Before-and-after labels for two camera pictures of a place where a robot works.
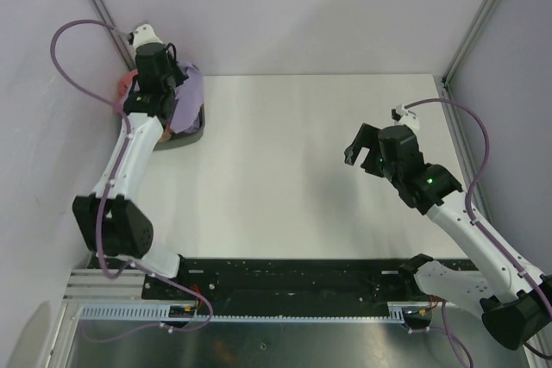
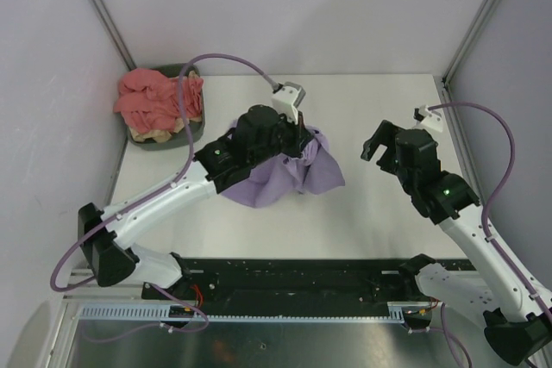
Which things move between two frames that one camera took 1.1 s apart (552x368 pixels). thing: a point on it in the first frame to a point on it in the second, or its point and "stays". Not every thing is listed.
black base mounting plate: (354, 286) stays
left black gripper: (179, 75) to (299, 134)
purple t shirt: (190, 96) to (312, 171)
